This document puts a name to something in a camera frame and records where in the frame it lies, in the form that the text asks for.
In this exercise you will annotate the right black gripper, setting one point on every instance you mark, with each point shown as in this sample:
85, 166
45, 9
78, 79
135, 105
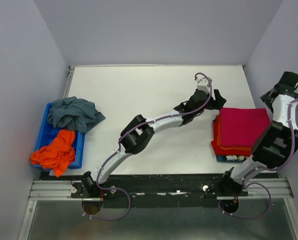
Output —
265, 98

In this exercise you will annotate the folded red t shirt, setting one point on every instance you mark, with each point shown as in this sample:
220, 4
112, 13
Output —
219, 152

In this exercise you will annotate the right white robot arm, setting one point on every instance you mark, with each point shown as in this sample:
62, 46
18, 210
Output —
276, 145

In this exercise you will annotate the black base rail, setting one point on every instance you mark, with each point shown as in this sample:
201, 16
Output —
155, 191

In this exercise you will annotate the folded blue t shirt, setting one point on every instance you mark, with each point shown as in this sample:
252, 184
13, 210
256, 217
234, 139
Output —
234, 159

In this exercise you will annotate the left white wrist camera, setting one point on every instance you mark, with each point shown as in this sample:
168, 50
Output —
203, 85

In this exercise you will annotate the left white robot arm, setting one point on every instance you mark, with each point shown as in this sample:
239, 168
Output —
138, 133

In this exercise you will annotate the folded orange t shirt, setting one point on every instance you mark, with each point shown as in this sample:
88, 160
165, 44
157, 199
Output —
217, 138

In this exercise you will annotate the magenta t shirt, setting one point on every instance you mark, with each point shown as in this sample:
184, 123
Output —
241, 127

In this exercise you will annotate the crumpled grey-blue t shirt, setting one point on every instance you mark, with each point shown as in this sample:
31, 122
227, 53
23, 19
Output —
74, 114

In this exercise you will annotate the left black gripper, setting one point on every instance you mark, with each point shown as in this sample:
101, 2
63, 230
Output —
216, 104

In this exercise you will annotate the crumpled orange t shirt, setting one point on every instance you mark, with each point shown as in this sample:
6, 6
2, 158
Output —
58, 155

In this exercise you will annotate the blue plastic bin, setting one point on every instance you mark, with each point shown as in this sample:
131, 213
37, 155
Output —
47, 134

